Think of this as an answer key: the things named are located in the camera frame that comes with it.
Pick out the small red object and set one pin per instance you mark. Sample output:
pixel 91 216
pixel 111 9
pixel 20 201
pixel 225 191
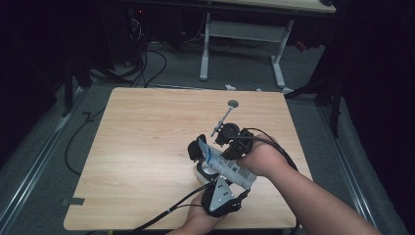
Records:
pixel 300 46

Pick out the black stand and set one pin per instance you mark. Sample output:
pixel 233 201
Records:
pixel 68 88
pixel 334 107

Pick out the white frame wooden desk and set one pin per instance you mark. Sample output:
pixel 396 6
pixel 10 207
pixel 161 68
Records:
pixel 248 31

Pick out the grey tape piece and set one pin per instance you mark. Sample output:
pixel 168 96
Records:
pixel 74 201

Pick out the metal floor rail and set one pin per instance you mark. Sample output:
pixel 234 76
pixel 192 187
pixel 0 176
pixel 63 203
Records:
pixel 349 163
pixel 36 163

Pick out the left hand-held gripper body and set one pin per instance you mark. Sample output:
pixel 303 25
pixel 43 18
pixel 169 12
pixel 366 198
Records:
pixel 221 199

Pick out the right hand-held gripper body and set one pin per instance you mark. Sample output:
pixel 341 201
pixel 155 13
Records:
pixel 239 143

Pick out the small blue white floor scrap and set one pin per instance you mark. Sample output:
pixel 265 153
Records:
pixel 256 86

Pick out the person's left hand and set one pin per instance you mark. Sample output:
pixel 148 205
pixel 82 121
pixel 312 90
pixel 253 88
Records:
pixel 202 218

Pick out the glass jar with black lid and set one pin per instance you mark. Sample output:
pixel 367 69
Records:
pixel 205 174

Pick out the person's right hand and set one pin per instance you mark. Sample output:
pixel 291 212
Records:
pixel 262 156

